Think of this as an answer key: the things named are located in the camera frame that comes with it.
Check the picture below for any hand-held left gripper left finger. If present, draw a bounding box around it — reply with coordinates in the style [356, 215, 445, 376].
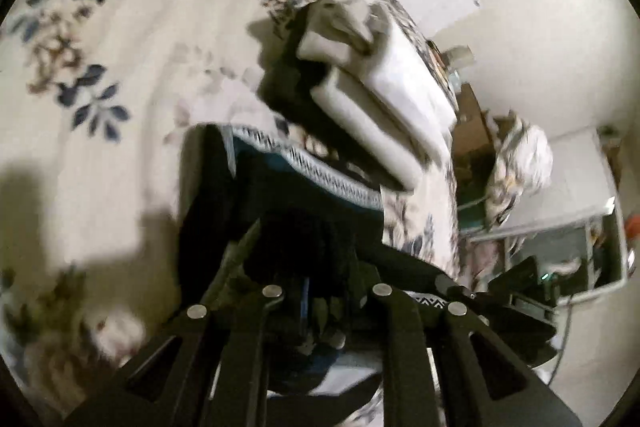
[62, 217, 307, 427]

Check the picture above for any floral bedspread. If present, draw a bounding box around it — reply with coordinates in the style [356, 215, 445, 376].
[0, 0, 461, 427]

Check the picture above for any white wardrobe shelf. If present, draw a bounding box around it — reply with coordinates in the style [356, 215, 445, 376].
[465, 127, 628, 298]

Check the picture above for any white folded garment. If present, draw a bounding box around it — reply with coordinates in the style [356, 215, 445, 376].
[297, 14, 458, 148]

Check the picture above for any metal folding chair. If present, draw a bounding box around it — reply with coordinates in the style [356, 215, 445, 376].
[457, 197, 501, 238]

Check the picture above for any beige table lamp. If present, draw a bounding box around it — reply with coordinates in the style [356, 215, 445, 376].
[442, 46, 475, 70]

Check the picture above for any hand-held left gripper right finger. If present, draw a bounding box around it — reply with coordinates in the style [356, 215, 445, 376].
[357, 267, 583, 427]

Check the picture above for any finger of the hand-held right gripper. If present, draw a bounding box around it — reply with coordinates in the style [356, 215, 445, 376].
[357, 247, 481, 303]

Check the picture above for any large cardboard box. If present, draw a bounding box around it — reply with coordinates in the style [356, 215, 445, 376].
[452, 82, 501, 168]

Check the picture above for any black folded garment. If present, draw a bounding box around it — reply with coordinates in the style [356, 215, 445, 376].
[257, 4, 331, 122]

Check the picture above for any pile of white clothes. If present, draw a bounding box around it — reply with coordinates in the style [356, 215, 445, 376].
[487, 112, 553, 225]

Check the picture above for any striped knit sweater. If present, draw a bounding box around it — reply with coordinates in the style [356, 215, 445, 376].
[177, 122, 451, 408]

